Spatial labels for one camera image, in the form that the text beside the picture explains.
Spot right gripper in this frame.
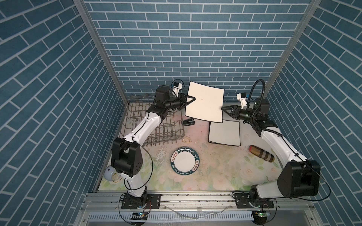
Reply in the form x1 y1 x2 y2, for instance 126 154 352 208
222 106 256 124

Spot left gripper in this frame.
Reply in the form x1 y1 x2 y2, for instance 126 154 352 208
163 94 195 111

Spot white square plate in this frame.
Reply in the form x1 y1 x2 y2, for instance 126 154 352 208
208 120 241 147
185 82 224 123

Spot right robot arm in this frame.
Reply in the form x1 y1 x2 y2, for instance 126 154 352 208
221 98 321 208

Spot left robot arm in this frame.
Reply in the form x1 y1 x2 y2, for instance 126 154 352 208
111 86 196 209

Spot black stapler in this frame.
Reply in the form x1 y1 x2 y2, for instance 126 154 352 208
182 118 195 126

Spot brown striped cylinder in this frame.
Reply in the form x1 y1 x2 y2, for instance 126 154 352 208
248 145 275 163

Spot white round bowl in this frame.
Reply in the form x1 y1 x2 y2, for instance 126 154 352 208
103 165 123 183

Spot right base circuit board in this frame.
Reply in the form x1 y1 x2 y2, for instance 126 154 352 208
252 211 270 220

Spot base circuit board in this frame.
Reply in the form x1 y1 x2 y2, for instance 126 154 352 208
252 211 270 220
130 212 149 222

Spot left base circuit board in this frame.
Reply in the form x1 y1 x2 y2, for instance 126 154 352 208
130 212 149 222

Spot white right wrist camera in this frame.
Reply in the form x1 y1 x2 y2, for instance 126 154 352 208
237 92 248 110

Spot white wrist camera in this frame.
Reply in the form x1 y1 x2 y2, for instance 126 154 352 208
172 82 183 97
237 92 248 110

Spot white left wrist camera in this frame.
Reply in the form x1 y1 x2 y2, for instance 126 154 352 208
172 82 183 97

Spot grey wire dish rack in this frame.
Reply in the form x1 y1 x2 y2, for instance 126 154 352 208
118 94 185 146

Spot black right camera cable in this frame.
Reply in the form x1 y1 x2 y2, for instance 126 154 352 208
245 79 266 119

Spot aluminium mounting rail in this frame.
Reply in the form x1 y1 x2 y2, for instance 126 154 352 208
75 192 322 226

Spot white cable duct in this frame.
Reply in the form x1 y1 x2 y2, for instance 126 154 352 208
88 211 254 223

